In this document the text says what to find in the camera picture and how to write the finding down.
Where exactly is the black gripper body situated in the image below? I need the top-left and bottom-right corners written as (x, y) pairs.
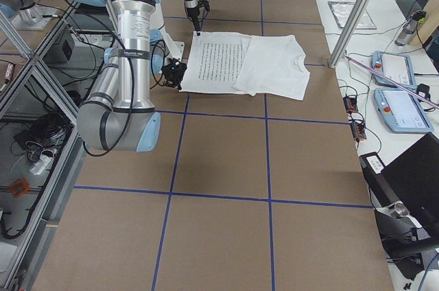
top-left (185, 0), bottom-right (210, 30)
top-left (162, 58), bottom-right (187, 90)

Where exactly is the white long-sleeve printed shirt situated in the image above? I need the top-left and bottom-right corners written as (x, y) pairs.
top-left (181, 32), bottom-right (310, 100)

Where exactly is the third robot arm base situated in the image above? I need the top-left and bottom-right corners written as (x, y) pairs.
top-left (1, 0), bottom-right (58, 30)

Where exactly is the silver foil tray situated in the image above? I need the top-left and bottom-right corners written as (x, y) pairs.
top-left (328, 1), bottom-right (377, 30)

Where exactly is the white power strip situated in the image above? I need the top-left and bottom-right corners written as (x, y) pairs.
top-left (29, 154), bottom-right (54, 176)

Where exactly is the orange black hub upper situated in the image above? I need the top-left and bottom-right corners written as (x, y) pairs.
top-left (343, 96), bottom-right (359, 113)

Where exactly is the orange black hub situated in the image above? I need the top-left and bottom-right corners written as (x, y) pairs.
top-left (343, 96), bottom-right (359, 113)
top-left (350, 121), bottom-right (367, 142)

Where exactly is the orange black hub lower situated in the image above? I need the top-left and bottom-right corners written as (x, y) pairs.
top-left (350, 121), bottom-right (367, 142)

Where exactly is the upper blue teach pendant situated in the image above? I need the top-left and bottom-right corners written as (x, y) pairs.
top-left (371, 51), bottom-right (417, 90)

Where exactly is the blue teach pendant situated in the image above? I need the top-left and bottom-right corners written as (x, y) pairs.
top-left (374, 88), bottom-right (434, 134)
top-left (371, 51), bottom-right (417, 90)

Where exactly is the lower blue teach pendant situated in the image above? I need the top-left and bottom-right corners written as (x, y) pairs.
top-left (374, 88), bottom-right (434, 134)

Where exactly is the black laptop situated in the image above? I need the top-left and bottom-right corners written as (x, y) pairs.
top-left (359, 132), bottom-right (438, 237)

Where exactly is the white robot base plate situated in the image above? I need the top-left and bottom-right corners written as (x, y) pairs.
top-left (161, 28), bottom-right (185, 61)

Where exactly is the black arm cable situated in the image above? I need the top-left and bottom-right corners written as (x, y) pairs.
top-left (44, 0), bottom-right (172, 159)

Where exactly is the grey aluminium post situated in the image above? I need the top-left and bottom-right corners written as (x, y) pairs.
top-left (329, 0), bottom-right (370, 68)

